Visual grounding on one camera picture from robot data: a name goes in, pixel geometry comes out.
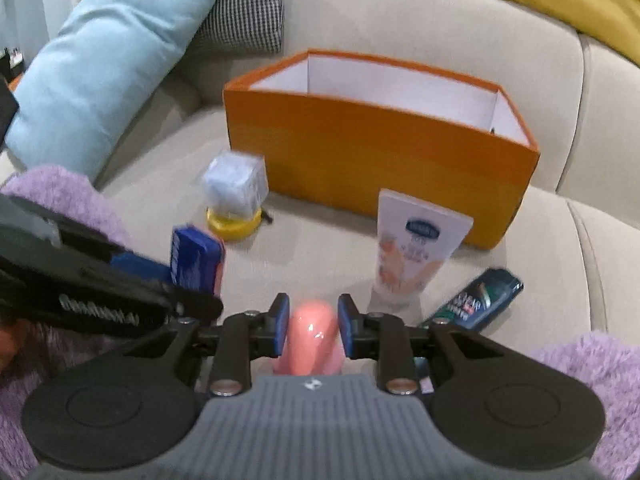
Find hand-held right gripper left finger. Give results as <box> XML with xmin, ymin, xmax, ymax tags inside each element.
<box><xmin>120</xmin><ymin>294</ymin><xmax>291</xmax><ymax>397</ymax></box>

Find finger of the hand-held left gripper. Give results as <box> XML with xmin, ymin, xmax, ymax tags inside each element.
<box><xmin>60</xmin><ymin>225</ymin><xmax>171</xmax><ymax>286</ymax></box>
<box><xmin>150</xmin><ymin>285</ymin><xmax>224</xmax><ymax>321</ymax></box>

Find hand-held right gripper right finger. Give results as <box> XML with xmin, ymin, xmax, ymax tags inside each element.
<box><xmin>337</xmin><ymin>294</ymin><xmax>506</xmax><ymax>396</ymax></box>

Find pink bottle with coral cap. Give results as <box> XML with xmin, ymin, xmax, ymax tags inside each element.
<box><xmin>274</xmin><ymin>300</ymin><xmax>347</xmax><ymax>377</ymax></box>

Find blue small box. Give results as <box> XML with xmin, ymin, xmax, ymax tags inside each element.
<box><xmin>169</xmin><ymin>225</ymin><xmax>227</xmax><ymax>297</ymax></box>

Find orange cardboard box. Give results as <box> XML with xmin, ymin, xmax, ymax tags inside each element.
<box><xmin>222</xmin><ymin>49</ymin><xmax>541</xmax><ymax>250</ymax></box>

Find yellow round lid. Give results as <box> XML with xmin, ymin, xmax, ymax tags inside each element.
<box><xmin>206</xmin><ymin>205</ymin><xmax>263</xmax><ymax>241</ymax></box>

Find white hand cream tube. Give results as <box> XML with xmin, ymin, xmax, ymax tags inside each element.
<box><xmin>372</xmin><ymin>188</ymin><xmax>475</xmax><ymax>306</ymax></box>

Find purple fluffy cloth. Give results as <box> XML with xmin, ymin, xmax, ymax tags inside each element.
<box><xmin>0</xmin><ymin>164</ymin><xmax>640</xmax><ymax>480</ymax></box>

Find clear plastic cube box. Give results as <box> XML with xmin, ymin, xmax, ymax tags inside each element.
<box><xmin>201</xmin><ymin>152</ymin><xmax>270</xmax><ymax>221</ymax></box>

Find dark blue green bottle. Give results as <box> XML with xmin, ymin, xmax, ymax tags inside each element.
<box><xmin>417</xmin><ymin>267</ymin><xmax>525</xmax><ymax>333</ymax></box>

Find dark flat object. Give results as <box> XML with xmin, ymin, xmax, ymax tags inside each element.
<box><xmin>0</xmin><ymin>76</ymin><xmax>21</xmax><ymax>153</ymax></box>

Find light blue pillow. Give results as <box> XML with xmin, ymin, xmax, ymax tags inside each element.
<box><xmin>5</xmin><ymin>0</ymin><xmax>224</xmax><ymax>181</ymax></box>

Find black white houndstooth pillow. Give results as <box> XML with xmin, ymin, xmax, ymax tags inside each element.
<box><xmin>167</xmin><ymin>0</ymin><xmax>285</xmax><ymax>56</ymax></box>

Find beige fabric sofa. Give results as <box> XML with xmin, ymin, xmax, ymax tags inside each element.
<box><xmin>0</xmin><ymin>0</ymin><xmax>640</xmax><ymax>361</ymax></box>

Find yellow pillow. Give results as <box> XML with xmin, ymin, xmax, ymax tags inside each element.
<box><xmin>484</xmin><ymin>0</ymin><xmax>640</xmax><ymax>66</ymax></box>

